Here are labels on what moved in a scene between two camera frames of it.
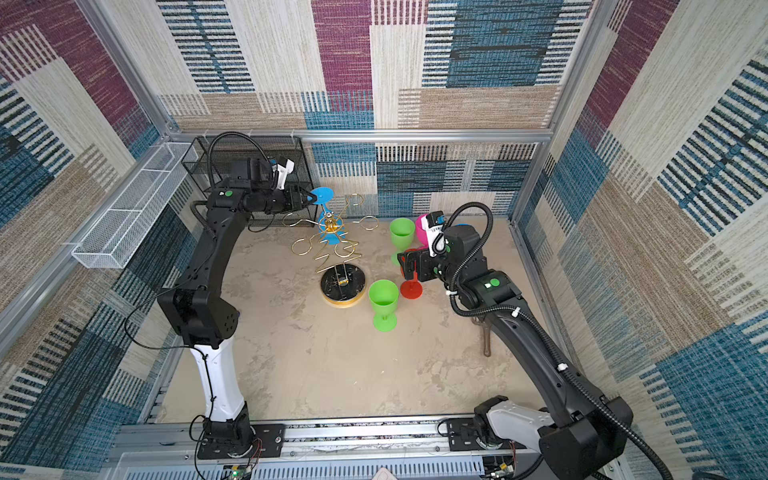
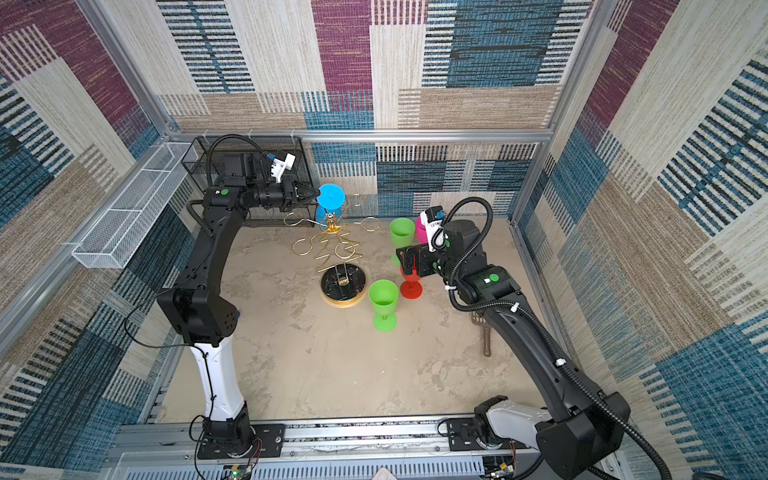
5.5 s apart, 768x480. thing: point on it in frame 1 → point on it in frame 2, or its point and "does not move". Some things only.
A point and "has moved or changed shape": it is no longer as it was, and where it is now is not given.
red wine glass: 411,289 does not move
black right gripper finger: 407,261 does not move
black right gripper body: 433,267 does not move
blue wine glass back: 330,226 has moved or changed shape
